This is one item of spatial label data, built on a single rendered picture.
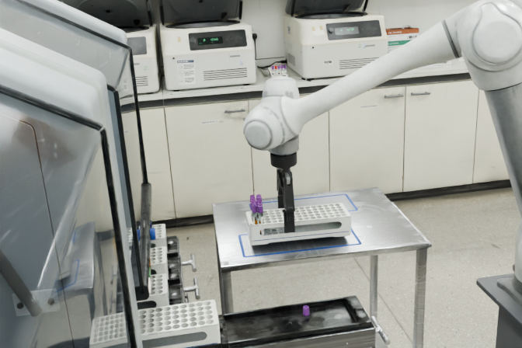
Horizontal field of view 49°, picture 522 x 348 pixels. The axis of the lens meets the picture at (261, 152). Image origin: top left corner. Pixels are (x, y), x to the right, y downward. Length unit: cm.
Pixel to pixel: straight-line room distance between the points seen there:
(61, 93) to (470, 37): 79
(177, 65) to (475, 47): 245
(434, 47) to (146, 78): 229
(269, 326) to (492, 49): 77
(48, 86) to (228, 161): 284
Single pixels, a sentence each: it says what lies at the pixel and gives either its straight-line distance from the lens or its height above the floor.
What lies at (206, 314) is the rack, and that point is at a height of 86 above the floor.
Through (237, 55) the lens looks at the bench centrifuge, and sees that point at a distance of 348.
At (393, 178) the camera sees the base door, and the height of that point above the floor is 19.
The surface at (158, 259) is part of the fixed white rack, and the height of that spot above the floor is 87.
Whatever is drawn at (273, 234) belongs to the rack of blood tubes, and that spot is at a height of 85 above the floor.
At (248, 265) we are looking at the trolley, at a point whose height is 81.
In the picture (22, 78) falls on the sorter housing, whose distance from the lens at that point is 83.
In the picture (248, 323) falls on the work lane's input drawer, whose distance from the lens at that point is 140.
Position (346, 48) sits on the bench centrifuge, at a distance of 363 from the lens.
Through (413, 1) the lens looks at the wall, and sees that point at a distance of 444.
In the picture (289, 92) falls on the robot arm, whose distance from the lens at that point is 152.
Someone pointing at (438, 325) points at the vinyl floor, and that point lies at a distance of 284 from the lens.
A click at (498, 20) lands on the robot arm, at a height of 148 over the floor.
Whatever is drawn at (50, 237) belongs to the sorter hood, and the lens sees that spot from 49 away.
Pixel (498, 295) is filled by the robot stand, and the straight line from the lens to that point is 176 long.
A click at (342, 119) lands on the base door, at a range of 370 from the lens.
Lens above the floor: 160
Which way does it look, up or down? 18 degrees down
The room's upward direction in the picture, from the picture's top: 3 degrees counter-clockwise
